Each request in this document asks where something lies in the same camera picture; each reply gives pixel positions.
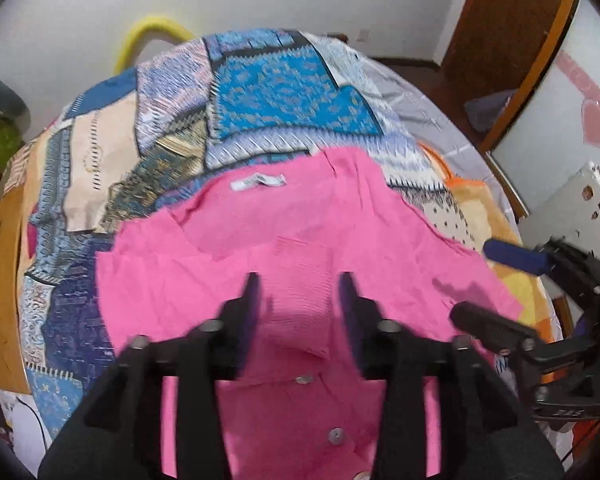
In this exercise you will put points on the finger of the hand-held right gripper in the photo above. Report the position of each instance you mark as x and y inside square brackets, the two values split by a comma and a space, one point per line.
[517, 257]
[490, 322]

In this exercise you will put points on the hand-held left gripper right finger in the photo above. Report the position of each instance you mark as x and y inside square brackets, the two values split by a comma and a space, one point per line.
[349, 310]

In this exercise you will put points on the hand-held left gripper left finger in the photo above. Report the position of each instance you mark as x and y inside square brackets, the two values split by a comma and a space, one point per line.
[250, 310]

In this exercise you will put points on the pink knit cardigan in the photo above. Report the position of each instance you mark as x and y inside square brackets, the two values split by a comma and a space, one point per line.
[300, 220]

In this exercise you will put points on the white box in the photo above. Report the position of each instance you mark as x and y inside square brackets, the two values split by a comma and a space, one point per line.
[570, 210]

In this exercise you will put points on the grey cloth bundle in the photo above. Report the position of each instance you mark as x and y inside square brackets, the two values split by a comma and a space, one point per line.
[487, 112]

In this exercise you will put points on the grey bed sheet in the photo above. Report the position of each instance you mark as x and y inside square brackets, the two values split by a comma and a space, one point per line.
[420, 105]

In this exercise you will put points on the patchwork printed blanket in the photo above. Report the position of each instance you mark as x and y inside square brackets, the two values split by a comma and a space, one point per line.
[260, 90]

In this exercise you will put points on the brown wooden door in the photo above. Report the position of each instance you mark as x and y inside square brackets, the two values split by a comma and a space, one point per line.
[505, 25]

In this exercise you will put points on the white cloth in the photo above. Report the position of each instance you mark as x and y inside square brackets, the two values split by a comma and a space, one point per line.
[15, 425]

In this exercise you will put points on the yellow padded tube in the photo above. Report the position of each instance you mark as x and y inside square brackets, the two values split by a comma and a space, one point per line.
[145, 35]

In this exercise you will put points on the grey soft object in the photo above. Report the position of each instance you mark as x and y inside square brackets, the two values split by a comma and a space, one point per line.
[5, 97]

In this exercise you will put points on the pink heart wall decoration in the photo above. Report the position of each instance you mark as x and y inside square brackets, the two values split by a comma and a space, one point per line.
[595, 110]

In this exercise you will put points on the white wall outlet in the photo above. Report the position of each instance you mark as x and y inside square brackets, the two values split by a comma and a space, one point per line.
[363, 35]

